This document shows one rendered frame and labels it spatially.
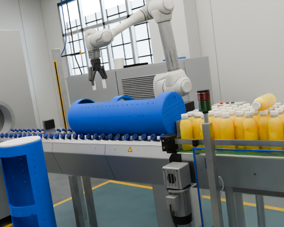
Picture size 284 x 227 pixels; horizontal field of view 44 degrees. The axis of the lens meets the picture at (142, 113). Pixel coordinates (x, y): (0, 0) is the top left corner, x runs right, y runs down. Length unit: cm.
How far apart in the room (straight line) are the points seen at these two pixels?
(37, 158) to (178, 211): 101
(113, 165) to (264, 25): 298
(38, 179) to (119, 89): 237
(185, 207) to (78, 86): 352
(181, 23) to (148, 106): 297
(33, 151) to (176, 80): 114
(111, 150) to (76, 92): 284
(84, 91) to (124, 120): 282
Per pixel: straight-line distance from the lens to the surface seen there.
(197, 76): 406
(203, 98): 167
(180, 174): 189
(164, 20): 269
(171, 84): 268
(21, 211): 251
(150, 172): 233
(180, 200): 196
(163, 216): 311
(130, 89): 441
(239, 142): 184
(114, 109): 237
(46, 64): 790
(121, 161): 244
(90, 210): 313
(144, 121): 221
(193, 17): 520
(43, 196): 250
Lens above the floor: 139
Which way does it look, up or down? 7 degrees down
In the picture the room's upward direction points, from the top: 8 degrees counter-clockwise
